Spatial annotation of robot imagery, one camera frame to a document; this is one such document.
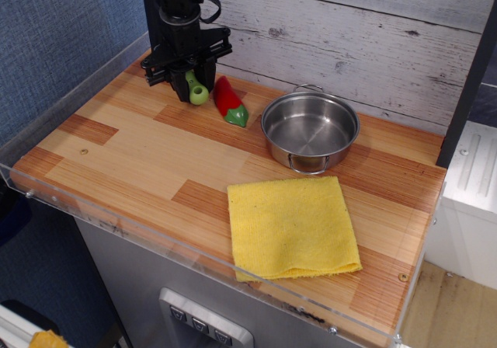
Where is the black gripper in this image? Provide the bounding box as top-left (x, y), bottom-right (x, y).
top-left (141, 17), bottom-right (232, 103)

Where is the green grey toy spatula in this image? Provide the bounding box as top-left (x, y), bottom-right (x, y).
top-left (185, 70), bottom-right (209, 106)

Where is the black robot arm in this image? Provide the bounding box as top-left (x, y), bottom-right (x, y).
top-left (141, 0), bottom-right (232, 104)

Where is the steel pot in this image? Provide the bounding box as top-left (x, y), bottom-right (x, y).
top-left (260, 84), bottom-right (360, 175)

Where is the yellow cloth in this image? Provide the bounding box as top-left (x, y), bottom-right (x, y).
top-left (228, 176), bottom-right (363, 282)

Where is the red toy chili pepper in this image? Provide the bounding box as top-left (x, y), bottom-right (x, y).
top-left (213, 76), bottom-right (249, 127)

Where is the clear acrylic left guard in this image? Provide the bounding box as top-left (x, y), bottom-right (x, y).
top-left (1, 33), bottom-right (150, 168)

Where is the clear acrylic guard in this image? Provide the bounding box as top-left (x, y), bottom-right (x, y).
top-left (2, 155), bottom-right (445, 347)
top-left (1, 33), bottom-right (150, 168)

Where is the clear acrylic front guard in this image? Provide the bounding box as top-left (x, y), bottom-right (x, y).
top-left (2, 155), bottom-right (445, 347)

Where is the grey cabinet with dispenser panel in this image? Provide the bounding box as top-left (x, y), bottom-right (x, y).
top-left (76, 219), bottom-right (356, 347)

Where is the yellow object bottom left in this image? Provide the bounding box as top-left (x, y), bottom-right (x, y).
top-left (29, 330), bottom-right (69, 348)

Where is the dark grey left post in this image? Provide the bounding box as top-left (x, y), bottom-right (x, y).
top-left (144, 0), bottom-right (162, 50)

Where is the dark grey post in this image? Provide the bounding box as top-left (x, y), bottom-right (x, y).
top-left (436, 0), bottom-right (496, 169)
top-left (144, 0), bottom-right (162, 50)

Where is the dark grey right post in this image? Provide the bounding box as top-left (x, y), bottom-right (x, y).
top-left (436, 0), bottom-right (496, 169)

